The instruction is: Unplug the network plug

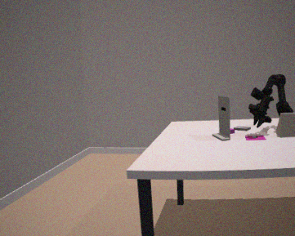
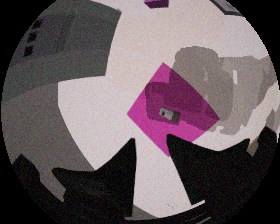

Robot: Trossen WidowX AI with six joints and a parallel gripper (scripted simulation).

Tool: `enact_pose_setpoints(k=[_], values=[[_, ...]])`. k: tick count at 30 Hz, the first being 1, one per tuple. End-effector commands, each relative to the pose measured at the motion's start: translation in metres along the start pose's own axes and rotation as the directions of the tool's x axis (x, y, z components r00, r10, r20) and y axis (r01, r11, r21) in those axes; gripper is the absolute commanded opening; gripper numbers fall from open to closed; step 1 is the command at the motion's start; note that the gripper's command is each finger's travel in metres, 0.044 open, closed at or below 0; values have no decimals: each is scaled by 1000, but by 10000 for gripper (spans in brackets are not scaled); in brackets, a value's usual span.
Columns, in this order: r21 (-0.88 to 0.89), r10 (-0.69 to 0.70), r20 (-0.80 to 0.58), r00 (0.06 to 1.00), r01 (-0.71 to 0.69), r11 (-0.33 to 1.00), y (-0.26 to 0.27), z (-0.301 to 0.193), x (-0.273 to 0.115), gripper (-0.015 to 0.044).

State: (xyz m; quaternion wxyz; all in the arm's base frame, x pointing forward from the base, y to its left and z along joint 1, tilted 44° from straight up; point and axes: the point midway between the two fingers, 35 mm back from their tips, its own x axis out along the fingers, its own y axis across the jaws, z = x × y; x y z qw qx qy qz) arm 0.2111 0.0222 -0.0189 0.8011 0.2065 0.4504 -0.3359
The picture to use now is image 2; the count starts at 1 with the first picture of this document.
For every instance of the magenta square marking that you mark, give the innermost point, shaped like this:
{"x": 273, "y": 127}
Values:
{"x": 169, "y": 90}

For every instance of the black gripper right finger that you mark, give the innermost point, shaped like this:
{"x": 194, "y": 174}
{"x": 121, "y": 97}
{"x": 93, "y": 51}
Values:
{"x": 199, "y": 167}

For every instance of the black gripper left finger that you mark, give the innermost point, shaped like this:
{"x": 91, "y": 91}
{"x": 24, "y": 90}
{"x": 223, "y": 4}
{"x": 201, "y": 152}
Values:
{"x": 114, "y": 180}

